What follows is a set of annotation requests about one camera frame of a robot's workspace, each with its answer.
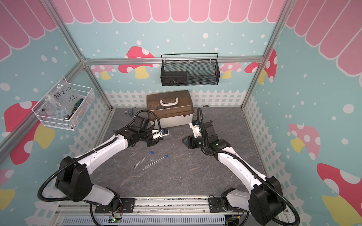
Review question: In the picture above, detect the black box in basket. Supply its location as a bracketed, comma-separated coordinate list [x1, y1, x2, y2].
[160, 71, 188, 86]

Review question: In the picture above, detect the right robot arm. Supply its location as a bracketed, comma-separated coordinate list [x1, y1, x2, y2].
[183, 120, 300, 226]

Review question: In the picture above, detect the clear test tube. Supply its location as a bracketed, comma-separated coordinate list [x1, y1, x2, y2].
[132, 153, 152, 169]

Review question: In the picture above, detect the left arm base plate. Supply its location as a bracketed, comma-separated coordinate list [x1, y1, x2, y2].
[95, 198, 136, 214]

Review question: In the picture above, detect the white wire wall basket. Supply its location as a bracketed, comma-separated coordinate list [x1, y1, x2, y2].
[32, 77, 95, 131]

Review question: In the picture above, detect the brown lid storage box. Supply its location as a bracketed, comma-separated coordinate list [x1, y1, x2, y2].
[146, 90, 194, 129]

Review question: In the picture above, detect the small grey metal clamp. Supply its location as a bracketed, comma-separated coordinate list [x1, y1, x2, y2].
[124, 108, 133, 116]

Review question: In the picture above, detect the black mesh wall basket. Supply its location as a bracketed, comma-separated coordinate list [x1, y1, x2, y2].
[161, 53, 221, 86]

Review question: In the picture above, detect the small green circuit board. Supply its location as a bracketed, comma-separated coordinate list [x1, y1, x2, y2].
[108, 216, 122, 224]

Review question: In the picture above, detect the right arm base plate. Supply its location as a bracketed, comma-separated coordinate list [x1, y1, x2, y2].
[207, 195, 246, 213]

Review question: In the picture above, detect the clear test tube diagonal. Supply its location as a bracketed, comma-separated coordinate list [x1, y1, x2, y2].
[143, 157, 166, 170]

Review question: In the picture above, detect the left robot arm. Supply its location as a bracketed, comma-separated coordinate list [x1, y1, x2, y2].
[37, 116, 154, 212]

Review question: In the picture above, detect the clear plastic zip bag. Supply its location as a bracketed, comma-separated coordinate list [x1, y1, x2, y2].
[41, 78, 84, 119]

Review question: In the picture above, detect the clear test tube lowest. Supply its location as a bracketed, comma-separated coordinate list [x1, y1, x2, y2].
[130, 146, 142, 159]

